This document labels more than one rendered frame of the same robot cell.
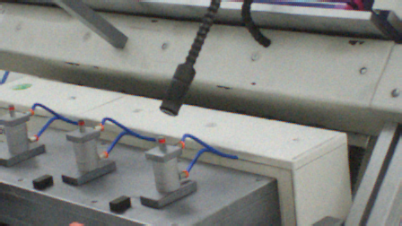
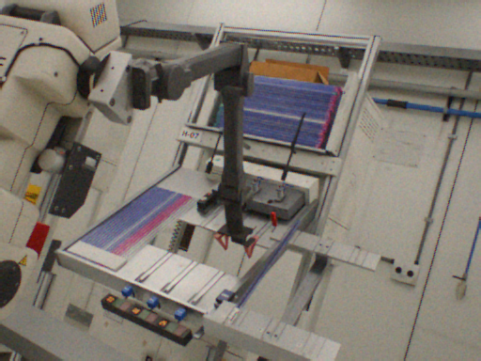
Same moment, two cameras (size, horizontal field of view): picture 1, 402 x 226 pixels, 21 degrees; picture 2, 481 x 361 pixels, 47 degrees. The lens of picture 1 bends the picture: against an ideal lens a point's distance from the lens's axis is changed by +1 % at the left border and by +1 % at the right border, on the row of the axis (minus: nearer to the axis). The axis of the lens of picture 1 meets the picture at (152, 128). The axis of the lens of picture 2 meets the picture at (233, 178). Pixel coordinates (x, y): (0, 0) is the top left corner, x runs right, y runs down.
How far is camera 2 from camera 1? 1.18 m
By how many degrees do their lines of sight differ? 15
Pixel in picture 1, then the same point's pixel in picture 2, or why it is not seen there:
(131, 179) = (267, 193)
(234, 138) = (291, 180)
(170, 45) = (265, 150)
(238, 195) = (297, 197)
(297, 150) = (309, 184)
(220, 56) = (281, 155)
